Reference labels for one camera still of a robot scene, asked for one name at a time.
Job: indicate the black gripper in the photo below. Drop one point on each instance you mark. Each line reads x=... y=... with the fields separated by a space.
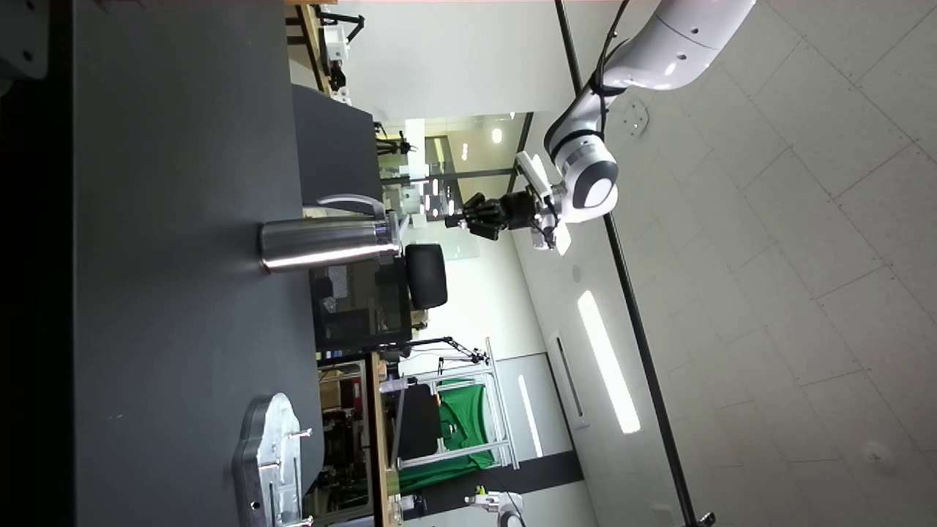
x=523 y=213

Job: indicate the silver flask with white lid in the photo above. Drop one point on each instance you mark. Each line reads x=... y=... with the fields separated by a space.
x=327 y=243

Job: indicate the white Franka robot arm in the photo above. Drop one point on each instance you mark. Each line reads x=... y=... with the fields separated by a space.
x=646 y=69

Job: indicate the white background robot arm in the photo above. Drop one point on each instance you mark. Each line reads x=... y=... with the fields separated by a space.
x=500 y=507

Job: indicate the black mesh office chair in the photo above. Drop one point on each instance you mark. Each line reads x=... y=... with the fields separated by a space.
x=415 y=281

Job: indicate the black partition panel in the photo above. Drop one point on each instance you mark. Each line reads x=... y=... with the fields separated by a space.
x=333 y=148

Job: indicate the long ceiling light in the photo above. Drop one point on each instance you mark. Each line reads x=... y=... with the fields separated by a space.
x=608 y=362

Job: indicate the wooden desk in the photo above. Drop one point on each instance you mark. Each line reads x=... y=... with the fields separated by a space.
x=378 y=439

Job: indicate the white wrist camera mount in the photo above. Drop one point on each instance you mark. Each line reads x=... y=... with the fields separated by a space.
x=547 y=201

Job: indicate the white shelf frame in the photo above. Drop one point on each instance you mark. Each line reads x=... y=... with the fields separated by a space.
x=479 y=391

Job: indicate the grey corner bracket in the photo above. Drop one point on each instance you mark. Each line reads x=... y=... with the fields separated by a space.
x=18 y=40

